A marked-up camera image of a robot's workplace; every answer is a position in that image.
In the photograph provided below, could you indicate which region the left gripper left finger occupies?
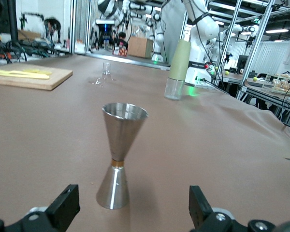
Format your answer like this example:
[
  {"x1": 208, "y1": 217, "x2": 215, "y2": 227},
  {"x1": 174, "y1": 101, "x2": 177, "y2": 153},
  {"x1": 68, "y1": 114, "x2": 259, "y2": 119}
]
[{"x1": 7, "y1": 184, "x2": 81, "y2": 232}]

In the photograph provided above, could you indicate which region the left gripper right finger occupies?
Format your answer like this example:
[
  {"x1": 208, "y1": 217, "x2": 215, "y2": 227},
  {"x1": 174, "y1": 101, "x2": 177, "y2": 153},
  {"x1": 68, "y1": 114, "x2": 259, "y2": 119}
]
[{"x1": 188, "y1": 185, "x2": 235, "y2": 232}]

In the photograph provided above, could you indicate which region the steel jigger measuring cup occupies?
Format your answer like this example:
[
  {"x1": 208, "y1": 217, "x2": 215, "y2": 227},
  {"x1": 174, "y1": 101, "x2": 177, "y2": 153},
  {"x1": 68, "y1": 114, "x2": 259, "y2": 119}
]
[{"x1": 96, "y1": 102, "x2": 149, "y2": 210}]

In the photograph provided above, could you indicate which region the small clear glass cup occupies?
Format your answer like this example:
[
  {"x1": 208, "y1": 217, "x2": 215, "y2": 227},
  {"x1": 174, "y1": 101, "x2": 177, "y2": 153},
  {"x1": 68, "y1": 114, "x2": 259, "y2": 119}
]
[{"x1": 102, "y1": 61, "x2": 112, "y2": 76}]

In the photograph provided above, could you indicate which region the brown table cover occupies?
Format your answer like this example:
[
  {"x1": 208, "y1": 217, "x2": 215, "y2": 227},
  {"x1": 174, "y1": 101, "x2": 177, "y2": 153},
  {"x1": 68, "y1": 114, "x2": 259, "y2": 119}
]
[{"x1": 0, "y1": 54, "x2": 290, "y2": 232}]

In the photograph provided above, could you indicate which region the wooden cutting board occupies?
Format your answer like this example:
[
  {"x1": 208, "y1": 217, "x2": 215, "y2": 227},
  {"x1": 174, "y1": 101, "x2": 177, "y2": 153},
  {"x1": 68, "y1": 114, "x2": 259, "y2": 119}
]
[{"x1": 0, "y1": 63, "x2": 73, "y2": 91}]

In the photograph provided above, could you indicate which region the yellow plastic knife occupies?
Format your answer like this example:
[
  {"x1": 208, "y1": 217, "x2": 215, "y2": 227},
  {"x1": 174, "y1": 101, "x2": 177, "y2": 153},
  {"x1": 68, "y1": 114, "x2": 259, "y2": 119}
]
[{"x1": 0, "y1": 72, "x2": 50, "y2": 80}]

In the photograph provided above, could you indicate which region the yellow plastic fork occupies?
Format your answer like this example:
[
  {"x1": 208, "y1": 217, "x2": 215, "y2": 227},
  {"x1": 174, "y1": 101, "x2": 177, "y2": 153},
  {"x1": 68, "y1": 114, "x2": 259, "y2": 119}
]
[{"x1": 0, "y1": 67, "x2": 39, "y2": 76}]

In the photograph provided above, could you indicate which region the green sleeved glass bottle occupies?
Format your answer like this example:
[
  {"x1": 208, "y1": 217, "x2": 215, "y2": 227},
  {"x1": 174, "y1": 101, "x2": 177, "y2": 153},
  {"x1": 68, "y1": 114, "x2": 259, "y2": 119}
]
[{"x1": 164, "y1": 39, "x2": 192, "y2": 102}]

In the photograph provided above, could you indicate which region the seated person dark shirt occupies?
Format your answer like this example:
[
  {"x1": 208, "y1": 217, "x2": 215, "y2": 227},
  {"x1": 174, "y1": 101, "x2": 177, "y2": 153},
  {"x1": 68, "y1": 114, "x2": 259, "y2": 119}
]
[{"x1": 113, "y1": 32, "x2": 129, "y2": 57}]

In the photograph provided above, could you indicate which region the brown cardboard box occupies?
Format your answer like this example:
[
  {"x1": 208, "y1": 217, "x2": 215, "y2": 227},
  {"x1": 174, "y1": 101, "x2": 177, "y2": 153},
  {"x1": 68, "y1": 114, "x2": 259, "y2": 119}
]
[{"x1": 127, "y1": 36, "x2": 154, "y2": 59}]

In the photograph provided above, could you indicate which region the black computer monitor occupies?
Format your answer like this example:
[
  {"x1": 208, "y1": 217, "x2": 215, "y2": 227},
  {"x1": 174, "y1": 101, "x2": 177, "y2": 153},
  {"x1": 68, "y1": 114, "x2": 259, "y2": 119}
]
[{"x1": 0, "y1": 0, "x2": 18, "y2": 43}]

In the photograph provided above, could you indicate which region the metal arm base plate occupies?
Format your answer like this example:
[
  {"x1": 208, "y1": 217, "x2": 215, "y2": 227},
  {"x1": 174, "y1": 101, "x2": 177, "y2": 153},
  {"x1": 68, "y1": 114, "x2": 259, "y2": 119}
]
[{"x1": 183, "y1": 77, "x2": 216, "y2": 90}]

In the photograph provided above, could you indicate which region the tangled black cable pile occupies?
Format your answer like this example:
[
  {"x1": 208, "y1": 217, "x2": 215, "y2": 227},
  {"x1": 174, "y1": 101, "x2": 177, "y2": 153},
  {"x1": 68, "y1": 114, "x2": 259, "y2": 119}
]
[{"x1": 0, "y1": 38, "x2": 71, "y2": 66}]

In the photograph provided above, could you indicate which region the aluminium frame post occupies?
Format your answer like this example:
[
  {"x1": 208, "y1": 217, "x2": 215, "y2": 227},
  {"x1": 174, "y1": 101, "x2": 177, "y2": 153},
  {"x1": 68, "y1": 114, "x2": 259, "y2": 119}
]
[{"x1": 236, "y1": 0, "x2": 276, "y2": 100}]

